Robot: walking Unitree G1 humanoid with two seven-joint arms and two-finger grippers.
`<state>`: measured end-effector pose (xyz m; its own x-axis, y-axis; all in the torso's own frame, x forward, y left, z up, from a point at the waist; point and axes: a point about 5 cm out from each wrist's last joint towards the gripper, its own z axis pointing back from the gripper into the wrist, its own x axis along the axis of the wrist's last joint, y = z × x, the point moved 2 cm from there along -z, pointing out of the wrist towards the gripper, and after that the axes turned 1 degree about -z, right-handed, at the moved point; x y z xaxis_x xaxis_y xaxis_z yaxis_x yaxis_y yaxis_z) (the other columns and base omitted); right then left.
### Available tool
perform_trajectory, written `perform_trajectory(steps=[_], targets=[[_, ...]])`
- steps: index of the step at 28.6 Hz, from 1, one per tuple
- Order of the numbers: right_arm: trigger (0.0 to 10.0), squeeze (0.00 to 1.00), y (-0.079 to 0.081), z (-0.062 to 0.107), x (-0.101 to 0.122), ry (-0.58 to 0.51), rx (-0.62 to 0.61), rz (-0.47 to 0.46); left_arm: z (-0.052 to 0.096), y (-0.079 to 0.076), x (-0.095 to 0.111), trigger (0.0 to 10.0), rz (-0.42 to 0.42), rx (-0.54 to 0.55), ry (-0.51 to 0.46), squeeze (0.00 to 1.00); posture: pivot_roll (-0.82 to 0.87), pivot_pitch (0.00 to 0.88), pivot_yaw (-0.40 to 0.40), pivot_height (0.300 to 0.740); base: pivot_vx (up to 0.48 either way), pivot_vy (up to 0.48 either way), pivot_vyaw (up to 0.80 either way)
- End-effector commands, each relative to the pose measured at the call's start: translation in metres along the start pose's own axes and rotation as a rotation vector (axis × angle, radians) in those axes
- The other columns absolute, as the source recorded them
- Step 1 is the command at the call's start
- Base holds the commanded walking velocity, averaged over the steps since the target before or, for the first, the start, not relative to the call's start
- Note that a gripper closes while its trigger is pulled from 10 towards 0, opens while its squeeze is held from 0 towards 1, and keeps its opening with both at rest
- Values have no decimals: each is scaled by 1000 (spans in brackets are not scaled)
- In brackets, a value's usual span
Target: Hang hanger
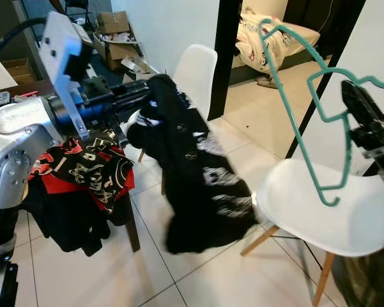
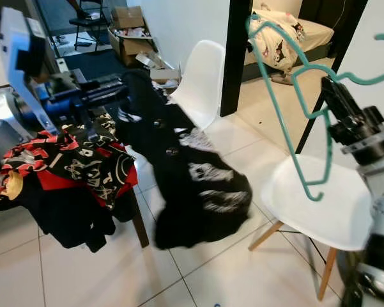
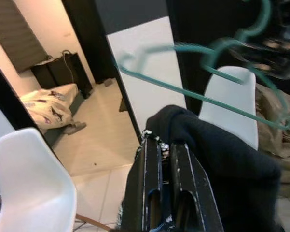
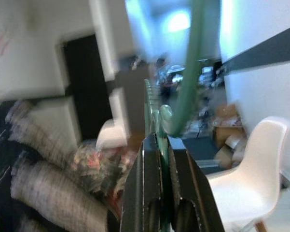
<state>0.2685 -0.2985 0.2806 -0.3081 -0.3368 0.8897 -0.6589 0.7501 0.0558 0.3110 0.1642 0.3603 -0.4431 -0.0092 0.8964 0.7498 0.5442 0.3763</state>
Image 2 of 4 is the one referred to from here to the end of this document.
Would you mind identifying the dark brown wooden table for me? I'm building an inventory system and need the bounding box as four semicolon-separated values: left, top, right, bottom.
0;80;151;250

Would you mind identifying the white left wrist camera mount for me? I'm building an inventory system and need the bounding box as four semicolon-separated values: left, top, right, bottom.
0;6;57;138

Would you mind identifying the white plastic chair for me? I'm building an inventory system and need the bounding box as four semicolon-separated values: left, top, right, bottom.
169;38;227;132
248;152;378;303

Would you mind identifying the beige bed mattress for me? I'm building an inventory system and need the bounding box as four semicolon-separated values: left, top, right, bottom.
288;16;336;61

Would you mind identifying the large cardboard box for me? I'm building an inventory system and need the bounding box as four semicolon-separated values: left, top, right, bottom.
107;5;154;57

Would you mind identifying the teal plastic hanger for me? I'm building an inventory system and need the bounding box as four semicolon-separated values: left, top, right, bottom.
246;14;384;202

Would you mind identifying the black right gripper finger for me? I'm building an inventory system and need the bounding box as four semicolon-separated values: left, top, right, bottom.
327;77;364;119
319;77;349;125

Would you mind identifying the cream patterned blanket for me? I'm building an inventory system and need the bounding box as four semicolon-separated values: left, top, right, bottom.
250;6;304;72

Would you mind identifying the dark navy garment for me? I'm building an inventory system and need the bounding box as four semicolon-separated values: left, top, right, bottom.
19;182;135;253

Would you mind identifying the black folding chair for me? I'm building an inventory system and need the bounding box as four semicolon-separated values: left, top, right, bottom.
69;0;112;51

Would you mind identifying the black red printed shirt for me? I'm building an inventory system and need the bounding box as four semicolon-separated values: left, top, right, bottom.
0;115;140;212

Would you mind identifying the small open cardboard box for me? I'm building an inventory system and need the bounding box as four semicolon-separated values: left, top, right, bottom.
134;50;183;81

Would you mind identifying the black white printed shirt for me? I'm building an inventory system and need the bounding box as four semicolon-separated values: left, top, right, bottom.
114;67;253;251

